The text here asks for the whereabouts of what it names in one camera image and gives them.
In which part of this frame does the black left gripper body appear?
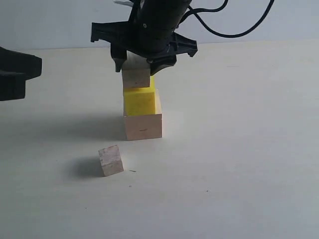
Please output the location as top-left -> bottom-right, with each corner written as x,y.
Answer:
0,47 -> 26,101

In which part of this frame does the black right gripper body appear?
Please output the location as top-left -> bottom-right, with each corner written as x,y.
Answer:
91,0 -> 197,58

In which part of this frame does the medium wooden cube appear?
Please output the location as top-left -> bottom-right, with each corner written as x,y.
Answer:
121,51 -> 151,89

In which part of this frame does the yellow cube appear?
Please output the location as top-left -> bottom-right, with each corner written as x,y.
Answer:
123,76 -> 156,116

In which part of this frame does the large light wooden cube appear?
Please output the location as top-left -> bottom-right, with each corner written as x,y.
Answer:
123,89 -> 163,141

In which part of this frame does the small wooden cube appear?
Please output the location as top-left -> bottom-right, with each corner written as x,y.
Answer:
98,145 -> 124,177

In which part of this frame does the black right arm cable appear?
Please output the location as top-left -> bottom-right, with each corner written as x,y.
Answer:
179,0 -> 275,38

